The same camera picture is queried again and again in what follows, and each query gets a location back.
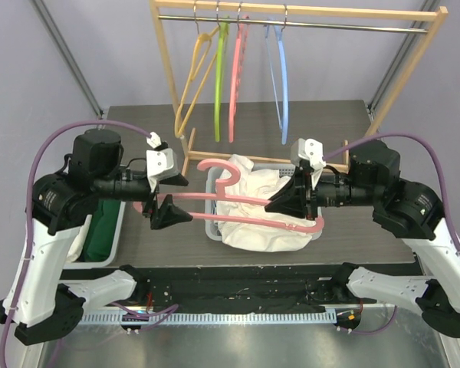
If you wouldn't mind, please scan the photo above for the white tank top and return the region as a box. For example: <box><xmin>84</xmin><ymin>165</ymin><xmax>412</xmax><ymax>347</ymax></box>
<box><xmin>215</xmin><ymin>154</ymin><xmax>321</xmax><ymax>252</ymax></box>

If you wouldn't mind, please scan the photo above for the pink hanger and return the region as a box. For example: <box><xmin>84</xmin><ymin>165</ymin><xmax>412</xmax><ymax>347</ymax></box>
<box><xmin>228</xmin><ymin>3</ymin><xmax>249</xmax><ymax>143</ymax></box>
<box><xmin>133</xmin><ymin>159</ymin><xmax>326</xmax><ymax>235</ymax></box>

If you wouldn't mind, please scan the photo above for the white basket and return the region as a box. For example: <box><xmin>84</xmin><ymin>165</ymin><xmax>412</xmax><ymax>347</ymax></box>
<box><xmin>204</xmin><ymin>163</ymin><xmax>296</xmax><ymax>242</ymax></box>
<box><xmin>64</xmin><ymin>200</ymin><xmax>126</xmax><ymax>270</ymax></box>

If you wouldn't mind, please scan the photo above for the yellow hanger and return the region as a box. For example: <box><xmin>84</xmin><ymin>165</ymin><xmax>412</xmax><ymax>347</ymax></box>
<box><xmin>174</xmin><ymin>27</ymin><xmax>219</xmax><ymax>138</ymax></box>

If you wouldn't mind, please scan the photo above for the light blue hanger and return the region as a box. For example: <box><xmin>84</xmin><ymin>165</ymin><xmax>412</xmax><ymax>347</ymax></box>
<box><xmin>264</xmin><ymin>5</ymin><xmax>289</xmax><ymax>145</ymax></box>

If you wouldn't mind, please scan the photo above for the lime green hanger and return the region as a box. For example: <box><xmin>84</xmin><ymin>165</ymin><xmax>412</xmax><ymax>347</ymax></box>
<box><xmin>214</xmin><ymin>15</ymin><xmax>228</xmax><ymax>142</ymax></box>

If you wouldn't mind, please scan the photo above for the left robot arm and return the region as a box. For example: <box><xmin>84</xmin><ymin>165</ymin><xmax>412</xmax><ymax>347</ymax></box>
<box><xmin>0</xmin><ymin>129</ymin><xmax>192</xmax><ymax>346</ymax></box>

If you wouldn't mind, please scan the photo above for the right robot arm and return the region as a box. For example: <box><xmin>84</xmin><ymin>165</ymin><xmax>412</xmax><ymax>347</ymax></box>
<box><xmin>265</xmin><ymin>136</ymin><xmax>460</xmax><ymax>339</ymax></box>

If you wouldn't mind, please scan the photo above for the dark green garment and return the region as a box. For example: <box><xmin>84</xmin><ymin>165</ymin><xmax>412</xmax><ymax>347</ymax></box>
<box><xmin>82</xmin><ymin>200</ymin><xmax>121</xmax><ymax>262</ymax></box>

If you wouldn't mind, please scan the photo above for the white printed garment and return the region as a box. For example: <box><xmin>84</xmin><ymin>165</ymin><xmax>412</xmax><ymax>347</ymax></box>
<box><xmin>66</xmin><ymin>215</ymin><xmax>93</xmax><ymax>263</ymax></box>

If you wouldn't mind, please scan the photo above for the wooden clothes rack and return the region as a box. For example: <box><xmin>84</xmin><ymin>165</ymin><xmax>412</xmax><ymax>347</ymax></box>
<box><xmin>149</xmin><ymin>1</ymin><xmax>449</xmax><ymax>174</ymax></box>

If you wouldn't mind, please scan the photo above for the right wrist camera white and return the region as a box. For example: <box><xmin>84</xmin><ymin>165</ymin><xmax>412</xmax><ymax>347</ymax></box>
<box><xmin>291</xmin><ymin>138</ymin><xmax>327</xmax><ymax>184</ymax></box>

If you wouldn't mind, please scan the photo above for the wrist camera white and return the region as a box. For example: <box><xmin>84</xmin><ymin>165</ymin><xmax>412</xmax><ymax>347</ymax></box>
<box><xmin>291</xmin><ymin>138</ymin><xmax>327</xmax><ymax>184</ymax></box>
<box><xmin>146</xmin><ymin>132</ymin><xmax>179</xmax><ymax>192</ymax></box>

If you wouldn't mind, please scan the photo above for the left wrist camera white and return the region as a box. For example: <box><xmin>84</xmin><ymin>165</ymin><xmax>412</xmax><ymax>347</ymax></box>
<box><xmin>146</xmin><ymin>132</ymin><xmax>179</xmax><ymax>192</ymax></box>

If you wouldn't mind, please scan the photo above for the white slotted cable duct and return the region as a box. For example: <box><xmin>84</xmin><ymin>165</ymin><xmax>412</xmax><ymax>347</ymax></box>
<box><xmin>79</xmin><ymin>309</ymin><xmax>337</xmax><ymax>326</ymax></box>

